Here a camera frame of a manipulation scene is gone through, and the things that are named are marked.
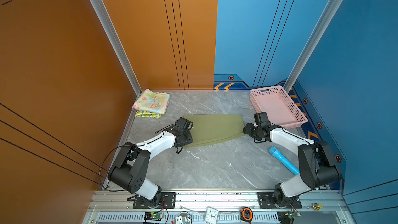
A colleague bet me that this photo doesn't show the olive green skirt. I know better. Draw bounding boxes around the olive green skirt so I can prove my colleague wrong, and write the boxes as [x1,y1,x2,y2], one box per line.
[184,114,245,148]

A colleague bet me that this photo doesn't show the pink plastic basket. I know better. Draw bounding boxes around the pink plastic basket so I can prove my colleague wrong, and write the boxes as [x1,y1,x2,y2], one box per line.
[250,86,308,129]

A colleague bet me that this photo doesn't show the pastel floral skirt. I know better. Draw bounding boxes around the pastel floral skirt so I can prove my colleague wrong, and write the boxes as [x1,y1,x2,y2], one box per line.
[133,89,171,115]

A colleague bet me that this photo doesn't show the lemon print skirt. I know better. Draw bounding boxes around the lemon print skirt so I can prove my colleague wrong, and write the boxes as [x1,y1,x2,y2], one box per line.
[135,111,162,119]

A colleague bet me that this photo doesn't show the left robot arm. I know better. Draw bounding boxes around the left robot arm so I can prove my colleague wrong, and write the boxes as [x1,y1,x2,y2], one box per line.
[107,117,193,207]

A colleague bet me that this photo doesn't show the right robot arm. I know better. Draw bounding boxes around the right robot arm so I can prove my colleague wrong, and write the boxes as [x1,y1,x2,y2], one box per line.
[243,112,343,208]

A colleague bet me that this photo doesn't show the light blue plastic tube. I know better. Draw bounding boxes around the light blue plastic tube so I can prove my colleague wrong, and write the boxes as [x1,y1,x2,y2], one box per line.
[268,147,300,175]

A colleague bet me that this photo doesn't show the white power plug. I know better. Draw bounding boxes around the white power plug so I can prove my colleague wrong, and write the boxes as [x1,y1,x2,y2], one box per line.
[174,212,192,224]

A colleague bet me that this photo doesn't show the orange black tape measure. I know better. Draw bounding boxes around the orange black tape measure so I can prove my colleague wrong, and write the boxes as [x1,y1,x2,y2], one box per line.
[240,207,254,224]

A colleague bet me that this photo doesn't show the white square clock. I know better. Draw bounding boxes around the white square clock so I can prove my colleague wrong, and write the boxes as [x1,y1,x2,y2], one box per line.
[204,207,219,224]

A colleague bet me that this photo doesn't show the green circuit board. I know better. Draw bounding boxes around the green circuit board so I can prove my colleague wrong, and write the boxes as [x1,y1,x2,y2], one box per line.
[143,212,164,224]

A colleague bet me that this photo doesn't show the brass round knob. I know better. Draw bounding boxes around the brass round knob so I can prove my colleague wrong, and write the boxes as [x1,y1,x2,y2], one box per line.
[313,203,323,211]

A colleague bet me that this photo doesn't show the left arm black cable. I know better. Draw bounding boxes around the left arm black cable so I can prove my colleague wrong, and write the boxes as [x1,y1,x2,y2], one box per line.
[98,144,131,192]

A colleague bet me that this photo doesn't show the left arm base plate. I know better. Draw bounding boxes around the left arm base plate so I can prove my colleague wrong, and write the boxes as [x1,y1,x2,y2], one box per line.
[133,192,176,209]

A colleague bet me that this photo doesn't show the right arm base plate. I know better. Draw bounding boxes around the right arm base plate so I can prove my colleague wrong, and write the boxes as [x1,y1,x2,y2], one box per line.
[257,191,302,209]

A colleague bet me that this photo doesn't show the black board with wires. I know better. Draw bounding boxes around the black board with wires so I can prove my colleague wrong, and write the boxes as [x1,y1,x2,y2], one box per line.
[277,212,301,224]

